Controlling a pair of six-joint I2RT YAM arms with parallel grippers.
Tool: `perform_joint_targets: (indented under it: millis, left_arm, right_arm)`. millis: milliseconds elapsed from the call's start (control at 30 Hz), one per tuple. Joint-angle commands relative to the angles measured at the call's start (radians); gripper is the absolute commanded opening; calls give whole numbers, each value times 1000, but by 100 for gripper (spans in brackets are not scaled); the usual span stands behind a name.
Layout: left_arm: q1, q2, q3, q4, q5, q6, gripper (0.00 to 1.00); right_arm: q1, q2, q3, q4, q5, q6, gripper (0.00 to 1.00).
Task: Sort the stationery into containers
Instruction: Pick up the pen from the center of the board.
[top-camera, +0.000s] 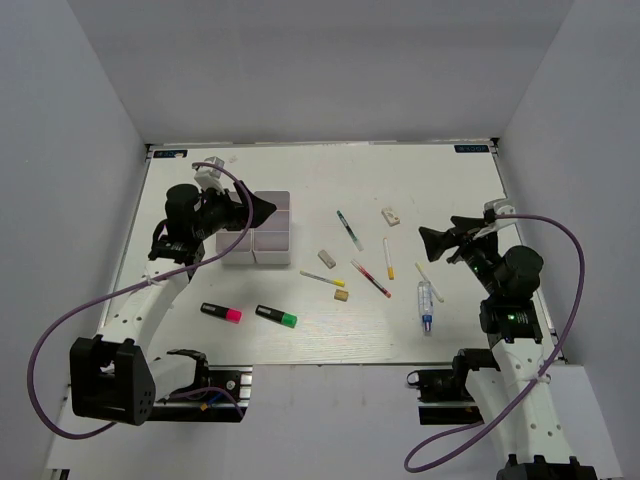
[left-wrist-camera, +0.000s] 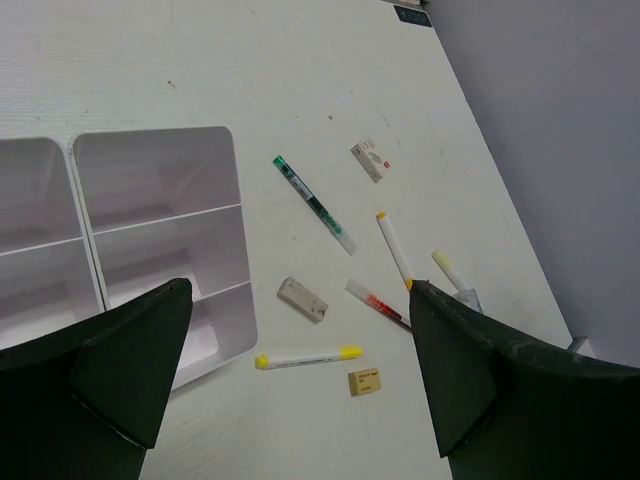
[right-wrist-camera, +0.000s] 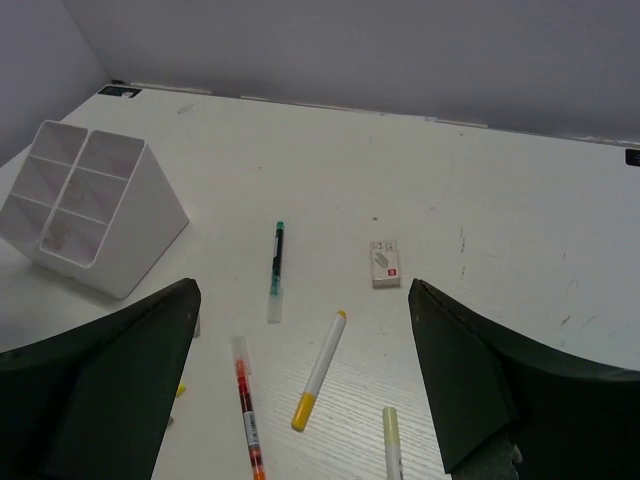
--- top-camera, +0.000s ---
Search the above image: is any white organizer box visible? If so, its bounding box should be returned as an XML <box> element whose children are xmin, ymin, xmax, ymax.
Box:
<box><xmin>253</xmin><ymin>191</ymin><xmax>291</xmax><ymax>266</ymax></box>
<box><xmin>214</xmin><ymin>191</ymin><xmax>255</xmax><ymax>266</ymax></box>

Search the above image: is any left white organizer box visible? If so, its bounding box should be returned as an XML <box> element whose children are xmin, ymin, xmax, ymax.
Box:
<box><xmin>214</xmin><ymin>191</ymin><xmax>255</xmax><ymax>266</ymax></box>

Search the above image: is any orange capped white marker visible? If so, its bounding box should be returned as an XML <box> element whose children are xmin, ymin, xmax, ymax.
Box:
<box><xmin>382</xmin><ymin>237</ymin><xmax>395</xmax><ymax>280</ymax></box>

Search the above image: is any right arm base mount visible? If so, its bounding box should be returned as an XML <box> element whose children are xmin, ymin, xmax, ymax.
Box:
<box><xmin>406</xmin><ymin>368</ymin><xmax>482</xmax><ymax>426</ymax></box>

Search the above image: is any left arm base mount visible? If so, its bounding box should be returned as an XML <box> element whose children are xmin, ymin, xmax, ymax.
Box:
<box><xmin>148</xmin><ymin>366</ymin><xmax>253</xmax><ymax>423</ymax></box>

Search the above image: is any right blue corner label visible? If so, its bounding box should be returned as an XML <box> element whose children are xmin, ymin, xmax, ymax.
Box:
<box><xmin>454</xmin><ymin>144</ymin><xmax>490</xmax><ymax>154</ymax></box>

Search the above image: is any white boxed eraser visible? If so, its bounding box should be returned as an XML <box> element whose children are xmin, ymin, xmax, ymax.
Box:
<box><xmin>381</xmin><ymin>207</ymin><xmax>400</xmax><ymax>227</ymax></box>

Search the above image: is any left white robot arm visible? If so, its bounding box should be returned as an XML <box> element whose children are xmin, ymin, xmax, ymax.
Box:
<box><xmin>69</xmin><ymin>182</ymin><xmax>277</xmax><ymax>425</ymax></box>

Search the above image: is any clear glue bottle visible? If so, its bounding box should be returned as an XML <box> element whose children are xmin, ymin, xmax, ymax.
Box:
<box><xmin>417</xmin><ymin>280</ymin><xmax>433</xmax><ymax>335</ymax></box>

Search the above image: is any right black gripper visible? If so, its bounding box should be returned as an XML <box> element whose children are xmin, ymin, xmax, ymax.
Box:
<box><xmin>420</xmin><ymin>215</ymin><xmax>504</xmax><ymax>297</ymax></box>

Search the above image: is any green black highlighter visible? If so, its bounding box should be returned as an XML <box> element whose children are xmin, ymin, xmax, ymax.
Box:
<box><xmin>255</xmin><ymin>305</ymin><xmax>297</xmax><ymax>328</ymax></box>

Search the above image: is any yellow capped white marker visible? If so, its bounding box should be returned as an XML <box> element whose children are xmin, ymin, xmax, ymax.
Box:
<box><xmin>299</xmin><ymin>270</ymin><xmax>346</xmax><ymax>288</ymax></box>

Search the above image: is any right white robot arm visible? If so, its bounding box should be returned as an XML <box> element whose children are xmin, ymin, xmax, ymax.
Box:
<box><xmin>404</xmin><ymin>213</ymin><xmax>597</xmax><ymax>479</ymax></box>

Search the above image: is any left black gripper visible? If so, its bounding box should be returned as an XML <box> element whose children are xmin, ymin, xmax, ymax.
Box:
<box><xmin>193</xmin><ymin>181</ymin><xmax>276</xmax><ymax>240</ymax></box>

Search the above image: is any pink black highlighter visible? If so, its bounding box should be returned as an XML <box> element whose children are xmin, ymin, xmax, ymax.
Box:
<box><xmin>200</xmin><ymin>303</ymin><xmax>242</xmax><ymax>324</ymax></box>

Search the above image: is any right white organizer box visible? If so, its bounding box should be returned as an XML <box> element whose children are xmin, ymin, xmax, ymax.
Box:
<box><xmin>253</xmin><ymin>191</ymin><xmax>291</xmax><ymax>266</ymax></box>

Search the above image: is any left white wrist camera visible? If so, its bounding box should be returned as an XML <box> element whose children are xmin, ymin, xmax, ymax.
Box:
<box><xmin>194</xmin><ymin>156</ymin><xmax>225</xmax><ymax>193</ymax></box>

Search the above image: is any pale yellow capped marker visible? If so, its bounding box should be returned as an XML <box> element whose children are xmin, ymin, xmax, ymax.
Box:
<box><xmin>414</xmin><ymin>262</ymin><xmax>445</xmax><ymax>303</ymax></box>

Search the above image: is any red ink pen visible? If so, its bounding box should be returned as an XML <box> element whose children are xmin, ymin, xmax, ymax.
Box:
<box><xmin>350</xmin><ymin>259</ymin><xmax>392</xmax><ymax>298</ymax></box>

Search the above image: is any grey dirty eraser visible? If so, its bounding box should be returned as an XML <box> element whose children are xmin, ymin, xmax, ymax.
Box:
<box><xmin>318</xmin><ymin>250</ymin><xmax>336</xmax><ymax>269</ymax></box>

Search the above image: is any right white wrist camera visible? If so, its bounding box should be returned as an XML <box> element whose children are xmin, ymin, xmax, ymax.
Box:
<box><xmin>474</xmin><ymin>198</ymin><xmax>516</xmax><ymax>239</ymax></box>

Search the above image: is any left blue corner label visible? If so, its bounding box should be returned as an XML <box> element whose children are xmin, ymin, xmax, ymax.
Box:
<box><xmin>153</xmin><ymin>149</ymin><xmax>188</xmax><ymax>159</ymax></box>

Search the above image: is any blue corner label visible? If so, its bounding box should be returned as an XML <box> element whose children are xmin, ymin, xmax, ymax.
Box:
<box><xmin>153</xmin><ymin>149</ymin><xmax>188</xmax><ymax>159</ymax></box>
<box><xmin>454</xmin><ymin>144</ymin><xmax>490</xmax><ymax>154</ymax></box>

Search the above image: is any small tan eraser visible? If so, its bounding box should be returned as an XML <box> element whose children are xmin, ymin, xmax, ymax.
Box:
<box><xmin>334</xmin><ymin>289</ymin><xmax>349</xmax><ymax>302</ymax></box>

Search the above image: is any green capped pen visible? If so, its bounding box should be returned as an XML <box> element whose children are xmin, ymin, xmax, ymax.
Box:
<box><xmin>336</xmin><ymin>210</ymin><xmax>364</xmax><ymax>252</ymax></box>

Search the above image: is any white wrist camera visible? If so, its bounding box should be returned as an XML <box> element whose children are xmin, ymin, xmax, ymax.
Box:
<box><xmin>474</xmin><ymin>198</ymin><xmax>516</xmax><ymax>239</ymax></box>
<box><xmin>194</xmin><ymin>156</ymin><xmax>225</xmax><ymax>193</ymax></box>

